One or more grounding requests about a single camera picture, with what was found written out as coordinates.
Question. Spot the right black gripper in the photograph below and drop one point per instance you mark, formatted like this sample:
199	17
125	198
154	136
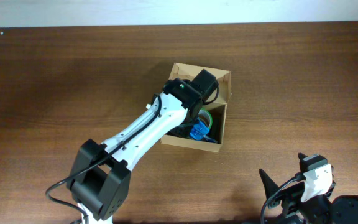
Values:
286	193

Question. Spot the blue ballpoint pen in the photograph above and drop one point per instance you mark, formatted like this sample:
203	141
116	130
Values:
209	139

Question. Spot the blue whiteboard duster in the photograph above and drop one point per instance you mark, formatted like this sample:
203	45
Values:
199	131

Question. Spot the cardboard box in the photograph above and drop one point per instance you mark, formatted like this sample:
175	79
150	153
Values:
218	104

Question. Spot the green tape roll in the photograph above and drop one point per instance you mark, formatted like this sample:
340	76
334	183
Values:
205	117

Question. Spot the orange black stapler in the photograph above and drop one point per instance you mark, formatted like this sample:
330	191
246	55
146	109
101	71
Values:
216	127

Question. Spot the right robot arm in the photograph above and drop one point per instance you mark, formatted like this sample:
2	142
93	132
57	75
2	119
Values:
343	210

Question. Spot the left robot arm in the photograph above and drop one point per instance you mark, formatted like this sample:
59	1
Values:
101	173

